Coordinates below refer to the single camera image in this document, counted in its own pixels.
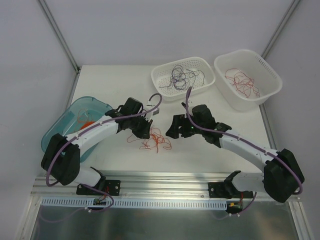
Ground teal plastic tub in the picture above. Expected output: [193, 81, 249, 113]
[41, 96, 118, 163]

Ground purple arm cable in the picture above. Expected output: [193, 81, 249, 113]
[45, 93, 163, 187]
[186, 86, 305, 196]

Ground right aluminium frame post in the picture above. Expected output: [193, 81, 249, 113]
[261, 0, 303, 59]

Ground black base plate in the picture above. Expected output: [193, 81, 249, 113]
[207, 182, 254, 199]
[76, 179, 121, 196]

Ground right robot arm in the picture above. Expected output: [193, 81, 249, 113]
[165, 104, 305, 203]

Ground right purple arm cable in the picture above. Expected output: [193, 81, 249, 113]
[186, 86, 305, 196]

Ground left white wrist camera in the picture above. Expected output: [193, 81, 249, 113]
[142, 101, 160, 122]

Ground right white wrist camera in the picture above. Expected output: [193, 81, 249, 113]
[181, 100, 194, 112]

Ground aluminium mounting rail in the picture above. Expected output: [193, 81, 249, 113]
[30, 170, 229, 200]

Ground dark purple cable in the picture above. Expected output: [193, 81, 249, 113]
[159, 64, 206, 91]

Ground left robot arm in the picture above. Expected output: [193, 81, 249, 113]
[41, 97, 153, 195]

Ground orange cable coil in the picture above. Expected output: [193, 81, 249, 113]
[79, 121, 97, 131]

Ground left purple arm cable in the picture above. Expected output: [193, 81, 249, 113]
[45, 93, 163, 187]

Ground white translucent tub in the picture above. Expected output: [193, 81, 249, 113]
[213, 49, 283, 112]

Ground thin orange cable in tub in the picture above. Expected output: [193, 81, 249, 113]
[74, 107, 95, 126]

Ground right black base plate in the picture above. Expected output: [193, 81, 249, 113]
[207, 182, 254, 199]

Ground white perforated basket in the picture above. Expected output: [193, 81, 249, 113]
[150, 56, 216, 102]

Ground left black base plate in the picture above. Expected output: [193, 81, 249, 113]
[76, 179, 121, 196]

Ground red orange cable ball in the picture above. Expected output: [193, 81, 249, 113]
[126, 125, 173, 153]

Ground white slotted cable duct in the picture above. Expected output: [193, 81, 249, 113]
[41, 197, 227, 211]

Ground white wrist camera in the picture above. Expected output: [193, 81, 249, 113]
[142, 101, 160, 122]
[181, 100, 194, 112]

